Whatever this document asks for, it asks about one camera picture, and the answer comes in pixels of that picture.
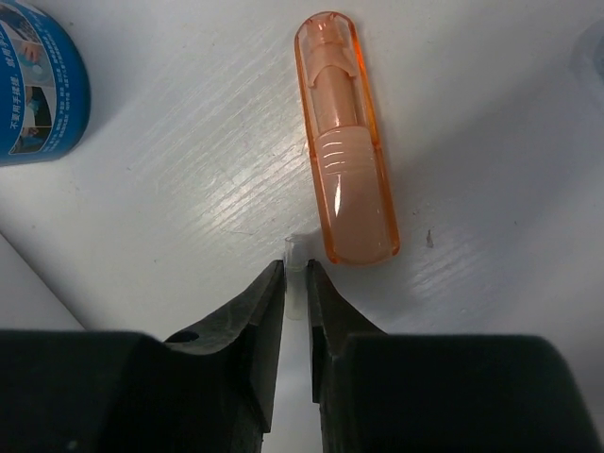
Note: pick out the blue slime jar near tray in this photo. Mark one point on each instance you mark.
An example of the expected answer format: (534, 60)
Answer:
(45, 88)

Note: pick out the small clear spray bottle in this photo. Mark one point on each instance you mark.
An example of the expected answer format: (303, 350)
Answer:
(586, 60)

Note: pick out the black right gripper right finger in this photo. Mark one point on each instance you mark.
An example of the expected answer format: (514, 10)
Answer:
(381, 392)

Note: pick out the clear pen cap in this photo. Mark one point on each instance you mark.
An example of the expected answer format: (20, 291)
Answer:
(295, 266)

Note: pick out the orange translucent case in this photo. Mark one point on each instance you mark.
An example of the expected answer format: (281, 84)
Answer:
(349, 171)

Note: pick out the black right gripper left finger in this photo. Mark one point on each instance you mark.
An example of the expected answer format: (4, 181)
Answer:
(210, 387)

